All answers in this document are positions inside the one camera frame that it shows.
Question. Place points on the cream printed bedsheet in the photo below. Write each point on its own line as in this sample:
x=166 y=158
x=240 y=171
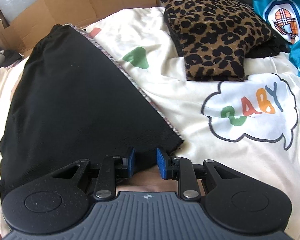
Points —
x=246 y=134

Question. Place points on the black garment at top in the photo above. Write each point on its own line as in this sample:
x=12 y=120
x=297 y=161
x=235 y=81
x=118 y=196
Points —
x=9 y=57

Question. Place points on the leopard print folded garment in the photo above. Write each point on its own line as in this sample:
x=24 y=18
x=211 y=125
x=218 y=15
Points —
x=214 y=36

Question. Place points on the cardboard sheet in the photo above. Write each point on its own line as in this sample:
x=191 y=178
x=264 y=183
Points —
x=36 y=21

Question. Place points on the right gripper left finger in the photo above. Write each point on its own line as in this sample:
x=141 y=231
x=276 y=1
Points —
x=108 y=172

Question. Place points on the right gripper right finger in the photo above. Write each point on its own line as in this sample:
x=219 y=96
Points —
x=184 y=172

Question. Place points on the black drawstring shorts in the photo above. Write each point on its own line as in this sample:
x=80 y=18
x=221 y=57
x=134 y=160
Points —
x=73 y=102

